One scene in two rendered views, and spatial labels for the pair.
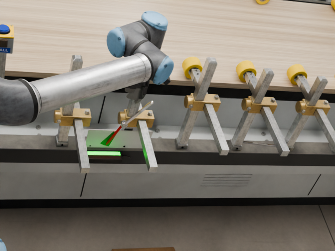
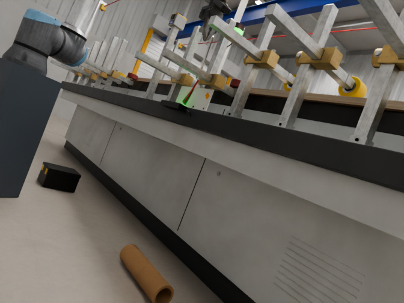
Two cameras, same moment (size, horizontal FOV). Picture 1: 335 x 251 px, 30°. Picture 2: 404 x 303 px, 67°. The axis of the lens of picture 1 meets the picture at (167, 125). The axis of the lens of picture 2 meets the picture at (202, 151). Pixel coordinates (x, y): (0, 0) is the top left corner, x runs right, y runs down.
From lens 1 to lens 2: 2.79 m
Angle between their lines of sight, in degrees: 80
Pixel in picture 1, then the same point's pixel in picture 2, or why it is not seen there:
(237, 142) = (283, 115)
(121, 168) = (187, 143)
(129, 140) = (197, 100)
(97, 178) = (193, 210)
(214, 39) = not seen: hidden behind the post
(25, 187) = (157, 199)
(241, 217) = not seen: outside the picture
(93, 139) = (180, 97)
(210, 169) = (251, 167)
